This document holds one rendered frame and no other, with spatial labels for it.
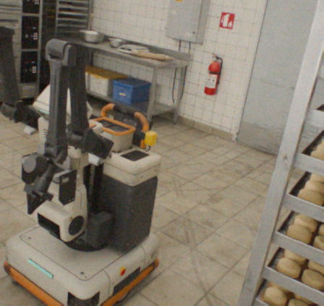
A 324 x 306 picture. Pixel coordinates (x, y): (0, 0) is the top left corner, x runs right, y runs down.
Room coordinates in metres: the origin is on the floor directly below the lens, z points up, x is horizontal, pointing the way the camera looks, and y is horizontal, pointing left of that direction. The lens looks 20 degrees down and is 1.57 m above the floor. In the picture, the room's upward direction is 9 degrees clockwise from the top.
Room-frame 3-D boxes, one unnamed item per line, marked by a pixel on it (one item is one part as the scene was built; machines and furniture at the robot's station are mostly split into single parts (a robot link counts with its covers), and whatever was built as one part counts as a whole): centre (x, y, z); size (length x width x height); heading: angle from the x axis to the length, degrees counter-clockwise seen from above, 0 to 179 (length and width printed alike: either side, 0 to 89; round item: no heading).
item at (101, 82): (5.46, 0.91, 0.36); 0.47 x 0.38 x 0.26; 146
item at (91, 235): (1.65, 0.37, 0.45); 0.28 x 0.27 x 0.25; 59
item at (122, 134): (1.92, 0.28, 0.87); 0.23 x 0.15 x 0.11; 59
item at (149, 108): (5.38, 0.78, 0.49); 1.90 x 0.72 x 0.98; 56
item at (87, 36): (5.67, 1.25, 0.95); 0.39 x 0.39 x 0.14
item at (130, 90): (5.21, 0.53, 0.36); 0.47 x 0.38 x 0.26; 148
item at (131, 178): (1.90, 0.29, 0.59); 0.55 x 0.34 x 0.83; 59
